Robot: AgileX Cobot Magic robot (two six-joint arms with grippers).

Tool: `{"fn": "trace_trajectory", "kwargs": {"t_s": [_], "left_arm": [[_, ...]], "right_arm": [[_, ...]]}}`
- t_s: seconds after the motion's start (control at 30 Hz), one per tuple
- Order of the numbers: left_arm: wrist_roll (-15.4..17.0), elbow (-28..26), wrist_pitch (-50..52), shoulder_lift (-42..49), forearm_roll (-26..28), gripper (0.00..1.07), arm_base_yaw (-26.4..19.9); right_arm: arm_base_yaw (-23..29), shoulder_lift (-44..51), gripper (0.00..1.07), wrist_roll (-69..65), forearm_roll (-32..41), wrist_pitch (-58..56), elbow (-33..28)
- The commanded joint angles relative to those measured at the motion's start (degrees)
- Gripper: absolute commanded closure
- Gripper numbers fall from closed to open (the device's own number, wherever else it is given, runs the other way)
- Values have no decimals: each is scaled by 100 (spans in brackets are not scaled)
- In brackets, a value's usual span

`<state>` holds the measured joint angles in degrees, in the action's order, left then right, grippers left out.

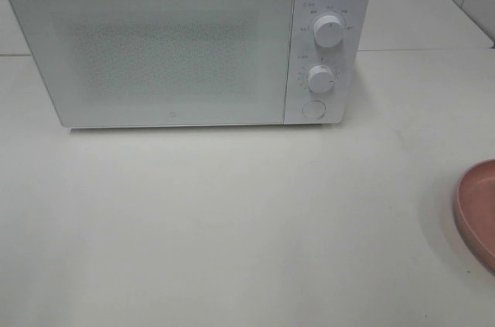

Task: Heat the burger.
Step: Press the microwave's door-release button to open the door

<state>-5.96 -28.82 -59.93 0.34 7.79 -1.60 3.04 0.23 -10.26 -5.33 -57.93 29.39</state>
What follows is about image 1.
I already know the white upper power knob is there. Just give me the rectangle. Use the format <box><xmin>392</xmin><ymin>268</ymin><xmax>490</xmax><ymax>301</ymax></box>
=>
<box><xmin>312</xmin><ymin>12</ymin><xmax>345</xmax><ymax>49</ymax></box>

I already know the white lower timer knob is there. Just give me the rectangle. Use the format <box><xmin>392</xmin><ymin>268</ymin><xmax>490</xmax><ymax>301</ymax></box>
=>
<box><xmin>307</xmin><ymin>65</ymin><xmax>336</xmax><ymax>94</ymax></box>

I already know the pink round plate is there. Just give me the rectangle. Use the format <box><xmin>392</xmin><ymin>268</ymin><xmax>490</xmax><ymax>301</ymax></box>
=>
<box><xmin>452</xmin><ymin>159</ymin><xmax>494</xmax><ymax>272</ymax></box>

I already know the round door release button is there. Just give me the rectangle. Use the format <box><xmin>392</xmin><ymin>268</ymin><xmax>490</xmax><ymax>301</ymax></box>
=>
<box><xmin>302</xmin><ymin>100</ymin><xmax>326</xmax><ymax>119</ymax></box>

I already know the white microwave door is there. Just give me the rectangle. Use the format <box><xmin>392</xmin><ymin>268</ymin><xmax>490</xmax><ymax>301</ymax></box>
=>
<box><xmin>9</xmin><ymin>0</ymin><xmax>293</xmax><ymax>128</ymax></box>

